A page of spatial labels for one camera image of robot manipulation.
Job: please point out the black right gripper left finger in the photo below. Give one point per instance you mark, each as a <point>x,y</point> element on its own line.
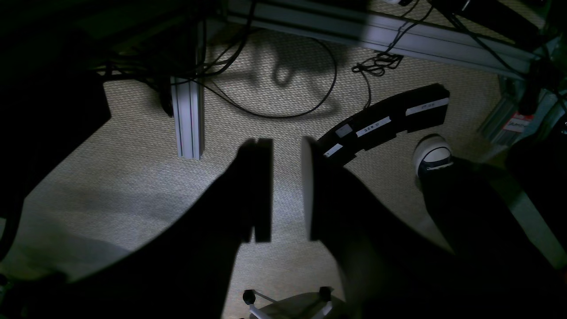
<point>184,272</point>

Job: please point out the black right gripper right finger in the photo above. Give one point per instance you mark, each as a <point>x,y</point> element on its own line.
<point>390,271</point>

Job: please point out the white and navy sneaker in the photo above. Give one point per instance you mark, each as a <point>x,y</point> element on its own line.
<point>433,161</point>

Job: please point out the black labelled foot pedal bar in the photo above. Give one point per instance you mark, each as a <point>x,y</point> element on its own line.
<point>410,111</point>

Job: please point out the vertical aluminium frame leg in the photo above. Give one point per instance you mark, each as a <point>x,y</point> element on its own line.
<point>188,98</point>

